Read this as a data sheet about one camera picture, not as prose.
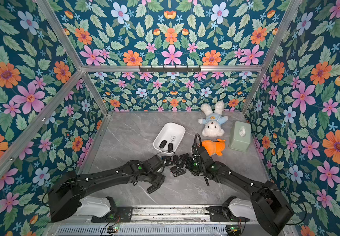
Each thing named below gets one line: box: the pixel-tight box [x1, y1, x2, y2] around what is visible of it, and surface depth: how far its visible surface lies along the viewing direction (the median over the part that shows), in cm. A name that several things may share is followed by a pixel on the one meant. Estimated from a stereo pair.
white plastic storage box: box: [153, 122, 186, 153], surface depth 104 cm
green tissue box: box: [228, 120, 252, 153], surface depth 98 cm
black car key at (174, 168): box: [170, 165, 181, 173], surface depth 90 cm
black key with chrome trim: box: [172, 168, 186, 177], surface depth 88 cm
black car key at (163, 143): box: [159, 139, 168, 149], surface depth 102 cm
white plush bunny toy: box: [198, 101, 229, 138], surface depth 106 cm
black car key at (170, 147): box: [167, 142, 174, 152], surface depth 100 cm
